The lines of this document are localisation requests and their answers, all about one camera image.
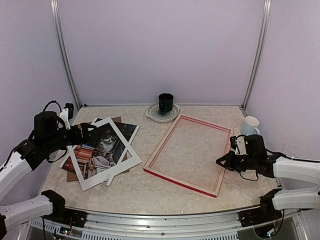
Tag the aluminium front rail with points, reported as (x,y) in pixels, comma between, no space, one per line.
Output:
(221,225)

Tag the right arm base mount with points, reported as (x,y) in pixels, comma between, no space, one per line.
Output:
(265,214)

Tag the light blue mug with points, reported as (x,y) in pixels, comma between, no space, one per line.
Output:
(250,126)

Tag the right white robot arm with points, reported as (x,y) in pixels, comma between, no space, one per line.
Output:
(273,165)

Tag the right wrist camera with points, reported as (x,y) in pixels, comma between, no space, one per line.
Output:
(234,143)

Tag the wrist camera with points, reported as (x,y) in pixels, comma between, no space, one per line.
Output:
(68,112)
(234,143)

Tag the white photo mat board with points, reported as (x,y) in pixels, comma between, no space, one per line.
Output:
(132,160)

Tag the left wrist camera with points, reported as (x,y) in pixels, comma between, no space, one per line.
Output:
(68,112)

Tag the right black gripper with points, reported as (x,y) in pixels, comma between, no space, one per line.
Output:
(229,157)

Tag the white striped ceramic plate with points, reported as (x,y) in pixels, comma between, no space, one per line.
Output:
(153,113)

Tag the dark green cup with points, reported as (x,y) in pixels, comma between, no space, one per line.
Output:
(165,102)

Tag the aluminium corner post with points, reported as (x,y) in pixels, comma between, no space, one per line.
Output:
(54,5)
(258,53)

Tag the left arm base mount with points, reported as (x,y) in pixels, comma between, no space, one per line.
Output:
(67,216)

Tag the right aluminium corner post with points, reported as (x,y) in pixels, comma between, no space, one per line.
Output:
(258,53)

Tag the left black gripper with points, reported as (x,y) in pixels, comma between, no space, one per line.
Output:
(86,138)

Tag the cat photo print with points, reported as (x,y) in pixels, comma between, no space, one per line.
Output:
(83,152)

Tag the left aluminium corner post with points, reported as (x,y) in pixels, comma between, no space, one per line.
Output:
(54,5)

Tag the brown cardboard backing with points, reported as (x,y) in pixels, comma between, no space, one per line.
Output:
(72,177)

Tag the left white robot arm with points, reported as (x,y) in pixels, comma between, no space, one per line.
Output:
(18,165)

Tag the red wooden picture frame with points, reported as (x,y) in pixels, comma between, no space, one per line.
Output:
(187,154)

